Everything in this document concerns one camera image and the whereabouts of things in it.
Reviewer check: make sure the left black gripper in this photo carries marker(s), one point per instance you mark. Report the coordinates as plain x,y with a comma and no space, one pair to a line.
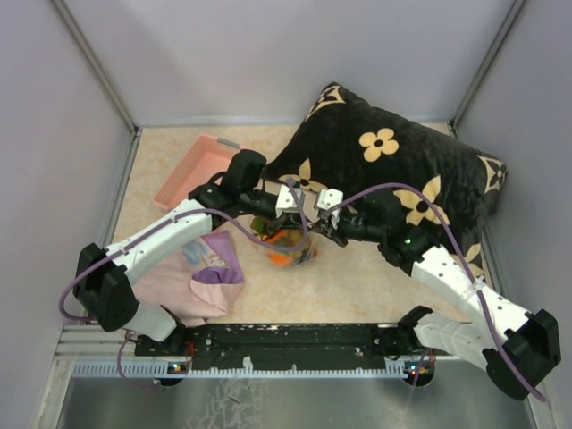
282,219

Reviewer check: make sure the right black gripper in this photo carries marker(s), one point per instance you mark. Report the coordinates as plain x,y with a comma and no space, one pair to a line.
337,227

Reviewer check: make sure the brown longan bunch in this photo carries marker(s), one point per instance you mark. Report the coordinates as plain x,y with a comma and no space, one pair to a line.
279,235

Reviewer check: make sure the clear zip bag orange zipper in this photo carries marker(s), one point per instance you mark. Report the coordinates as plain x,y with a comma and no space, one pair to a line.
302,257

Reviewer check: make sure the orange persimmon with green calyx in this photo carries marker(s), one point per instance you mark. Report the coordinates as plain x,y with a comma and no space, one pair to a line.
282,258

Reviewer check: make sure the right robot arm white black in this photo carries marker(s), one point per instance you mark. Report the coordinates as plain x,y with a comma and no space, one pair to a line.
515,347

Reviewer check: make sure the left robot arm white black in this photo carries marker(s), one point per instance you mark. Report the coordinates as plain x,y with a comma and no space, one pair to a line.
106,276

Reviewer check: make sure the pink plastic basket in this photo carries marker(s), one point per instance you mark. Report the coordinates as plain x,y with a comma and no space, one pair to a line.
207,156

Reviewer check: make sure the black pillow cream flowers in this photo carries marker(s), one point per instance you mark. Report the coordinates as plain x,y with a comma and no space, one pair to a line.
346,144

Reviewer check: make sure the pink purple cloth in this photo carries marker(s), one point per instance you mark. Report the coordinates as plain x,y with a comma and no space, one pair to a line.
198,282

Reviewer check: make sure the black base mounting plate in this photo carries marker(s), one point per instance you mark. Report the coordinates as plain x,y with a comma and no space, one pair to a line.
283,347

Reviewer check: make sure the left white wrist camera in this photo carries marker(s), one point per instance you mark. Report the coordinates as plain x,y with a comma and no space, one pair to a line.
289,201

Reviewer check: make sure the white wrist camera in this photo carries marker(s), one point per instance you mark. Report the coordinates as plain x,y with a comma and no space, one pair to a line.
289,201
326,199

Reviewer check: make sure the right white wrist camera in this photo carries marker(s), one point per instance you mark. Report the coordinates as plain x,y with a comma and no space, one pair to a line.
326,199

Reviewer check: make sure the white slotted cable duct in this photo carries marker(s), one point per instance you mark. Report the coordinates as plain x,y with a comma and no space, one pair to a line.
173,370

